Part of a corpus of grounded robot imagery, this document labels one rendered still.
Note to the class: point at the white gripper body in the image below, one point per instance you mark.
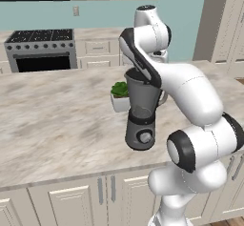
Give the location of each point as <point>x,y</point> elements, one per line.
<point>161,58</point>

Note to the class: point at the steel oven with hob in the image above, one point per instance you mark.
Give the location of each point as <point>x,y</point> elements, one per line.
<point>41,50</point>

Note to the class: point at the black blender lid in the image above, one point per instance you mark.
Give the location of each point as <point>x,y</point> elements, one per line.
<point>134,75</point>

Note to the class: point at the green plant in white pot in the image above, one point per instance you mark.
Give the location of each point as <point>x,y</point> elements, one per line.
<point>119,91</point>

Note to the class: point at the cream base cupboards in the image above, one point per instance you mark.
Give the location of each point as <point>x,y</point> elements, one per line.
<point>98,53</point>

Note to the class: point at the tall cream cupboards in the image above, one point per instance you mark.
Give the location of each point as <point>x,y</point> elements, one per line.
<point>230,26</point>

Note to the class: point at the grey blender base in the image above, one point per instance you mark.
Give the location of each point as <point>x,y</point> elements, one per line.
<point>135,131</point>

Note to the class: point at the round blender knob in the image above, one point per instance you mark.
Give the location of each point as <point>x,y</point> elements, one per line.
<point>145,137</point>

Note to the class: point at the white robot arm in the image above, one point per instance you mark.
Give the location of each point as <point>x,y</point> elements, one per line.
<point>193,96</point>

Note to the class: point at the grey blender jar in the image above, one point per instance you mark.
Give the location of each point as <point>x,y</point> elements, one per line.
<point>143,98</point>

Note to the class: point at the cream island cupboard door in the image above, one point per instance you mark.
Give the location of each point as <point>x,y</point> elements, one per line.
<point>133,201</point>
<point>9,209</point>
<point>70,204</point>
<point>233,195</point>

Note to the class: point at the white wall socket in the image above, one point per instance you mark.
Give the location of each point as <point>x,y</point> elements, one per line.
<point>76,11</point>

